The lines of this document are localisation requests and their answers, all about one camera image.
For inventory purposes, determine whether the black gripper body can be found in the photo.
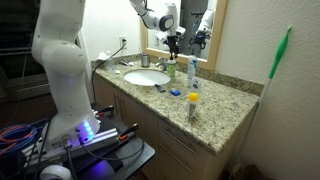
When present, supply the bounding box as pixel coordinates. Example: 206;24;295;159
166;35;181;50

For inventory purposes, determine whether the chrome faucet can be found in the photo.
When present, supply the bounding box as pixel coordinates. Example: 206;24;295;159
155;57;169;72

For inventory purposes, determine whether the green soap bottle black pump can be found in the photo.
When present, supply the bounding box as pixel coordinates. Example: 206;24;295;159
166;57;177;78

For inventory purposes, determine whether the clear plastic bottle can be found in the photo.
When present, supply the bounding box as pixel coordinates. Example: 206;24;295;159
105;50;115;71

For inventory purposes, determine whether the stainless steel tumbler cup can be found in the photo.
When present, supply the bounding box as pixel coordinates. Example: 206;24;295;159
140;53;151;68

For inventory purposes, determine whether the white oval sink basin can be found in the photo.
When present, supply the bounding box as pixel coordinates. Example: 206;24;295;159
123;68;172;87

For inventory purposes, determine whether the wooden framed mirror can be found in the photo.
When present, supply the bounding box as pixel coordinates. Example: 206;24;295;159
139;0;229;72

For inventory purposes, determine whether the white tube yellow cap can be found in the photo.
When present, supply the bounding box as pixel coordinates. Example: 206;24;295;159
186;92;200;119

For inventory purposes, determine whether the white paper packet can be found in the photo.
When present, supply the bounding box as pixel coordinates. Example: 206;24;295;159
96;52;108;62

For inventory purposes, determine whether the wooden vanity cabinet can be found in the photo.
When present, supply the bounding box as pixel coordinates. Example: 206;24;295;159
92;73;258;180

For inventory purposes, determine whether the black orange clamp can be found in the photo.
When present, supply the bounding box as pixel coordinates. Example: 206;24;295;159
94;104;115;118
117;123;140;142

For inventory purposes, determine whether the black robot cart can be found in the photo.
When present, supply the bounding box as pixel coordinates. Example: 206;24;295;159
19;102;156;180

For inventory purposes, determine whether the white round object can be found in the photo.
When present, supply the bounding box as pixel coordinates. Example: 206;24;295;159
39;164;73;180

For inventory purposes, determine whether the white wall outlet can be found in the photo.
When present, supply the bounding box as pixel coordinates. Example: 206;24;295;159
118;35;128;50

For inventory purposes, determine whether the black power cable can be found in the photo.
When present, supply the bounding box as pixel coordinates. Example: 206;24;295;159
90;38;127;103

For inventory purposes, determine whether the green white mop handle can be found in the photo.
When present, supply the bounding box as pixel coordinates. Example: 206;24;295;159
233;25;293;172

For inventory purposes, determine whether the aluminum base rail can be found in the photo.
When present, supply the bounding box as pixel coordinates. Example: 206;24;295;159
22;128;120;168

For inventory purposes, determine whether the black base cable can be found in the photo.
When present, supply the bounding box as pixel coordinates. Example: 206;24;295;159
61;134;80;180
78;133;146;162

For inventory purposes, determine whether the orange cable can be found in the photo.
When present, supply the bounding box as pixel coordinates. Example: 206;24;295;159
0;125;37;145

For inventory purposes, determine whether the blue cable coil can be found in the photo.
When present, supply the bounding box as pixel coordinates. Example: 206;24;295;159
0;118;49;158

